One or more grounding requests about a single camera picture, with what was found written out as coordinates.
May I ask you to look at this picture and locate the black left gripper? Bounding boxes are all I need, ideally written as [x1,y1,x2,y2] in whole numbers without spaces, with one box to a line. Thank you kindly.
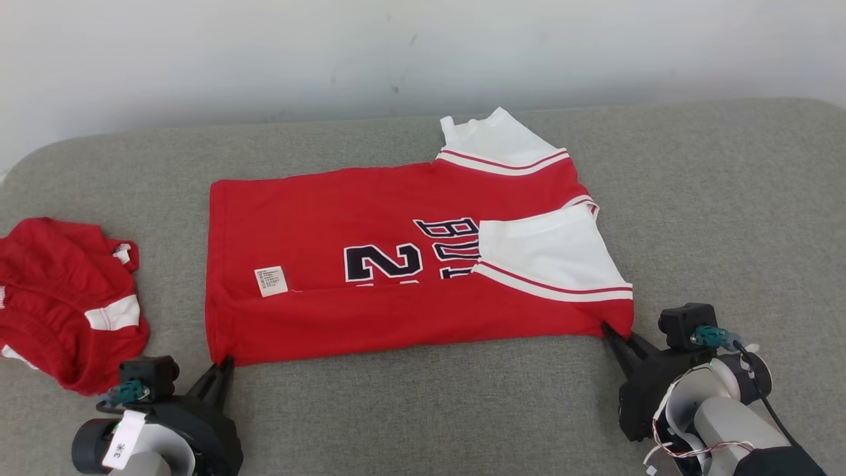
[142,357,244,476]

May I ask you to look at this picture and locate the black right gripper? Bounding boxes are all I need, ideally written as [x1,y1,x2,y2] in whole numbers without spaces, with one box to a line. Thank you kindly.
[601,322,713,442]

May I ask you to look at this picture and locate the red white sports shorts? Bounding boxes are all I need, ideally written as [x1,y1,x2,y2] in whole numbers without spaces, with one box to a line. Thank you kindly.
[0,217,150,396]

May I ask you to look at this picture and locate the red white basketball jersey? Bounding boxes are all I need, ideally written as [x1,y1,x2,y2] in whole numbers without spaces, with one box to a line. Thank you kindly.
[205,107,635,366]

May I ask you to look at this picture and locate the white paper label tag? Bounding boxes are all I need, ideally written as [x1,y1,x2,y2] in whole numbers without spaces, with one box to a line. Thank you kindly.
[102,410,147,470]

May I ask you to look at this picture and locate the teal right camera cable connector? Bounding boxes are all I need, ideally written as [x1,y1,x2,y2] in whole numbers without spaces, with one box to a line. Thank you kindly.
[691,325,745,352]

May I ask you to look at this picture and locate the teal camera cable connector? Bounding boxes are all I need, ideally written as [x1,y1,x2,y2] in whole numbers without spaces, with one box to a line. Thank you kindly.
[98,379,147,408]
[691,325,745,352]

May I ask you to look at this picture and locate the teal left camera cable connector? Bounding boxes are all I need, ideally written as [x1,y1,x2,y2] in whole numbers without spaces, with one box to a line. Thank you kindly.
[98,379,147,408]

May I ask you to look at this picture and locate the red white twisted wire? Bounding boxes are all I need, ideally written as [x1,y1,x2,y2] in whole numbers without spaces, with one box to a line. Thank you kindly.
[644,377,755,473]

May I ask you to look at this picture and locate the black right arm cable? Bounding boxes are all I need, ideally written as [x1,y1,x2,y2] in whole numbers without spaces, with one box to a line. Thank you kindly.
[732,340,802,450]

